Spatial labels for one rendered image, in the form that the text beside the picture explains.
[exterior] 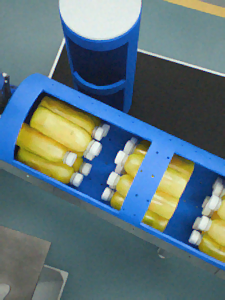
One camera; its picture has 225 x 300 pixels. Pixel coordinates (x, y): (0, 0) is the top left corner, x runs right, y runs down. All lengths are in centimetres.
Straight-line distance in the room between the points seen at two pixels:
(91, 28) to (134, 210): 65
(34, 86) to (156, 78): 126
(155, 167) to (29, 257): 48
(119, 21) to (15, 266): 85
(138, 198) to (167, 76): 136
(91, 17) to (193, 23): 131
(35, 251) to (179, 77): 140
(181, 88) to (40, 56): 83
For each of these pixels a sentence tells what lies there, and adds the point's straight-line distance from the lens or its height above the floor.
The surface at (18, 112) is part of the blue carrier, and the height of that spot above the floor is 123.
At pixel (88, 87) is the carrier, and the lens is 198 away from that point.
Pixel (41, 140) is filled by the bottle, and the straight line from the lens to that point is 135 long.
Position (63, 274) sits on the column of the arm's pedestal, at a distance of 242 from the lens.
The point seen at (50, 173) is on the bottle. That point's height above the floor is 108.
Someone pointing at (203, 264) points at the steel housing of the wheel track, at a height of 87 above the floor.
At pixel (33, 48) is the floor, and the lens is 278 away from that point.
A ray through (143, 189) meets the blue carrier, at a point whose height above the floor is 122.
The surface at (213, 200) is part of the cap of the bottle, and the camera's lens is 130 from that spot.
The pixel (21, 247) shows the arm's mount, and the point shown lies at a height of 101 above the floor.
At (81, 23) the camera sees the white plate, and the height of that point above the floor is 104.
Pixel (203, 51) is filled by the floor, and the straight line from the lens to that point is 278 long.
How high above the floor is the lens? 243
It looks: 75 degrees down
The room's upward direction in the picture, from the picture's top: straight up
